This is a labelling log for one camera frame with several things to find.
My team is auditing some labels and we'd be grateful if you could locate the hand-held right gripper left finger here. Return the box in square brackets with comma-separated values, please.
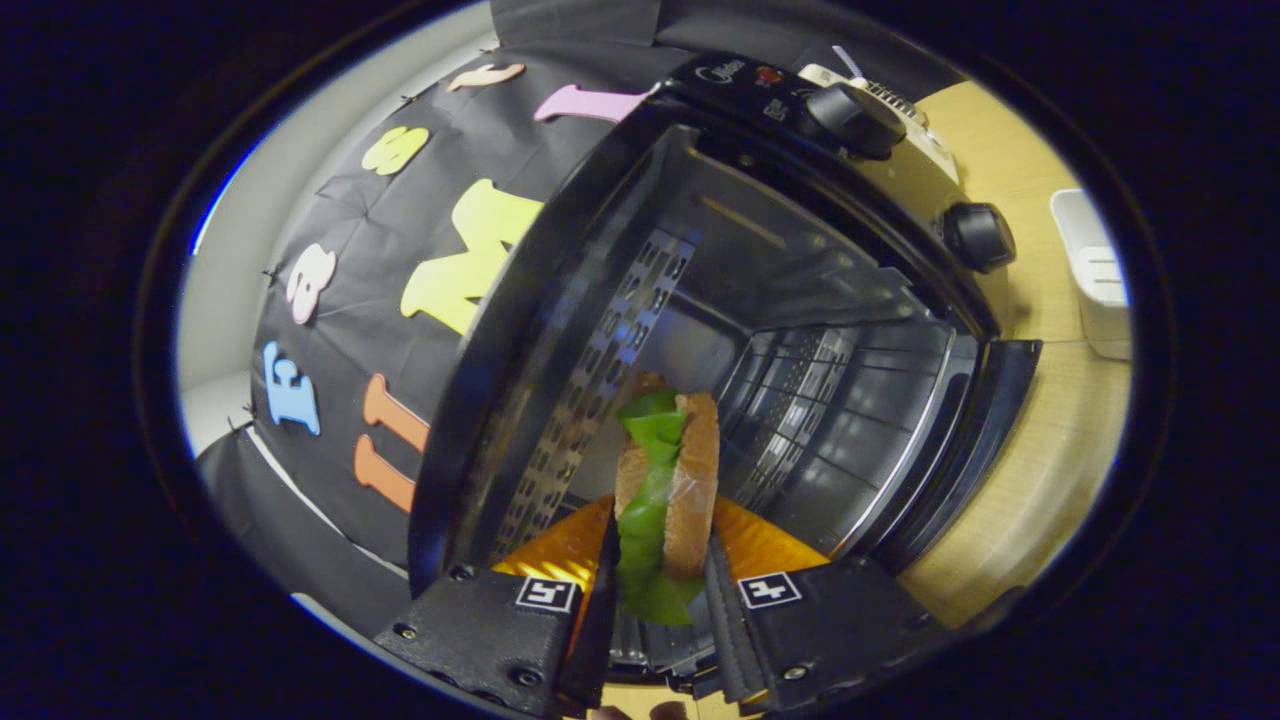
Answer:
[375, 495, 621, 716]

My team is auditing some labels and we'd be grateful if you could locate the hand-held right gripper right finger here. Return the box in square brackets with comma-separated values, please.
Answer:
[705, 495, 961, 713]

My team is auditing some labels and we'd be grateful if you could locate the green lettuce leaf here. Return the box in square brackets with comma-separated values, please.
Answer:
[615, 390, 706, 626]

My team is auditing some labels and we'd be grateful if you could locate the black electric oven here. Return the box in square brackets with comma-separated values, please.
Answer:
[408, 50, 1043, 701]

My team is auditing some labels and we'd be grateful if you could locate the white rectangular tray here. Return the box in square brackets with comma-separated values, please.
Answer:
[1050, 188, 1134, 361]

